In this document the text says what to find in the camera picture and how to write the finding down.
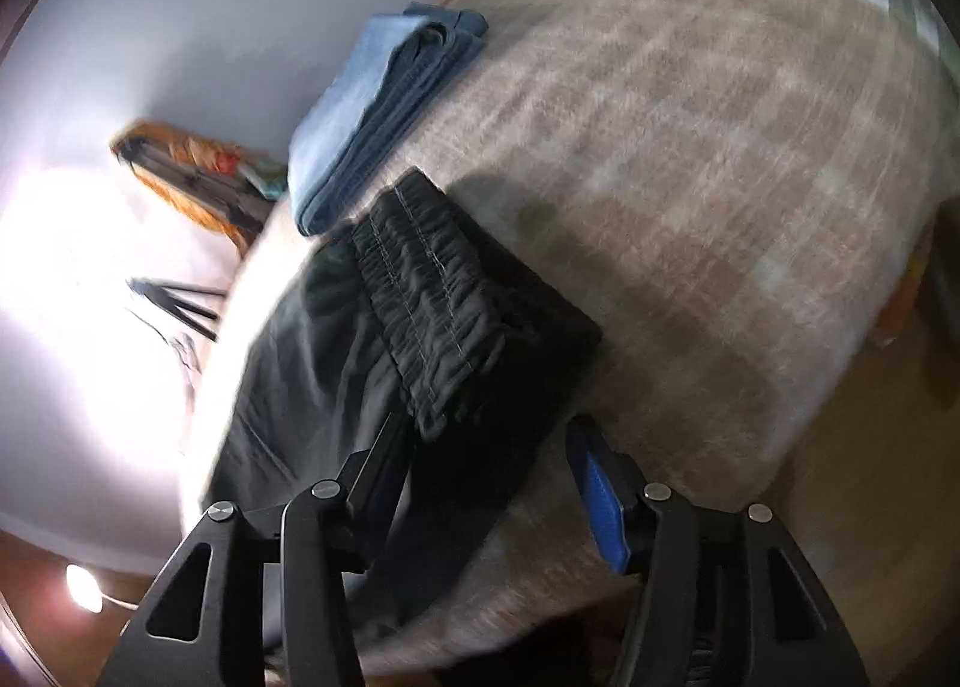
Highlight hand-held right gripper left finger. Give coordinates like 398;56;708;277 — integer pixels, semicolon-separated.
97;413;410;687

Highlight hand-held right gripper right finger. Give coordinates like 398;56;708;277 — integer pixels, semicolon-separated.
566;415;871;687

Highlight black pants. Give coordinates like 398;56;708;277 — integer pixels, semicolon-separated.
199;166;605;658

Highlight small black tripod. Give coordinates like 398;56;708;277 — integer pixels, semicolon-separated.
127;277;226;343

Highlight white clip lamp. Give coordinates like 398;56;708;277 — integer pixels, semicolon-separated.
64;561;106;614

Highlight folded silver tripod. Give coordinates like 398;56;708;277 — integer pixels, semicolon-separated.
124;139;278;230

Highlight folded blue cloth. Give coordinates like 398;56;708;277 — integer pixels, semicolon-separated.
289;1;490;238

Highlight beige checkered blanket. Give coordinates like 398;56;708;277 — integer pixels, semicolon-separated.
180;0;946;680

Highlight black ring light cable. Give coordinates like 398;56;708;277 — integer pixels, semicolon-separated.
131;308;203;388

